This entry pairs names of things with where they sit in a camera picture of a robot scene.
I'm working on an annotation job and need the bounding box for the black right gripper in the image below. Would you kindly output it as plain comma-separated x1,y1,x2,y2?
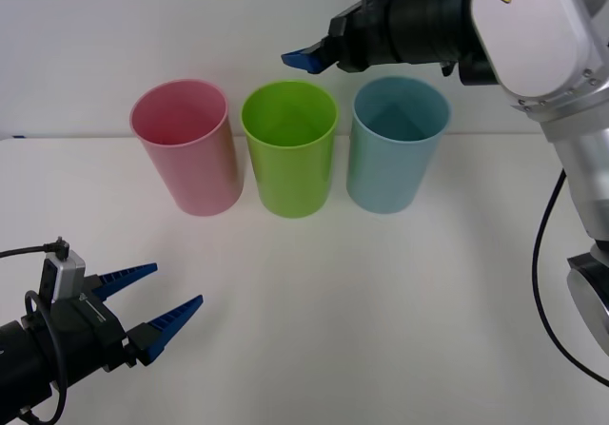
281,0,396,76

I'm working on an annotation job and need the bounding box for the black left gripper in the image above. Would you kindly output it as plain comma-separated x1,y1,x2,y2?
49,262,205,388

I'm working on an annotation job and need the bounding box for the green plastic waste bin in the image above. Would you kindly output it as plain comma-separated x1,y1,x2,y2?
240,80,340,221

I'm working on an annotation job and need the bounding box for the pale blue plastic waste bin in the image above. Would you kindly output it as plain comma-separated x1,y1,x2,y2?
345,75,452,216

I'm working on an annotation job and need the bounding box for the pink plastic waste bin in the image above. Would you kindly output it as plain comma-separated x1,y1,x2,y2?
128,78,246,217

